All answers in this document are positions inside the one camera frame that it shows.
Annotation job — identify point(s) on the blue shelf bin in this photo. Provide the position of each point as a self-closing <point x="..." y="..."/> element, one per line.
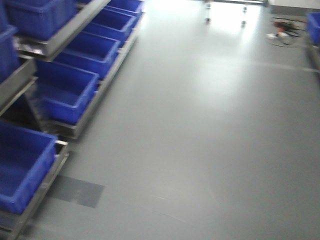
<point x="90" y="52"/>
<point x="66" y="90"/>
<point x="26" y="156"/>
<point x="111" y="24"/>
<point x="39" y="19"/>

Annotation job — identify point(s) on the cable reel on floor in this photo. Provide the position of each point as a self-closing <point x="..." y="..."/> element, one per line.
<point x="288" y="31"/>

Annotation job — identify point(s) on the steel shelf rack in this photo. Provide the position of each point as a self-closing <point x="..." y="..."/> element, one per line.
<point x="21" y="103"/>

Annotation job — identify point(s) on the blue shelf bin nearest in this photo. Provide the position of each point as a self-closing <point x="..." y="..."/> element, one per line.
<point x="26" y="156"/>

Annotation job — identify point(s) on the blue shelf bin upper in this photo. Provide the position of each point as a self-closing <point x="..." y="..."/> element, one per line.
<point x="39" y="19"/>

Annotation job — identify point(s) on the blue bin far right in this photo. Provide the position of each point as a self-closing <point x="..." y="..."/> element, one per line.
<point x="313" y="27"/>

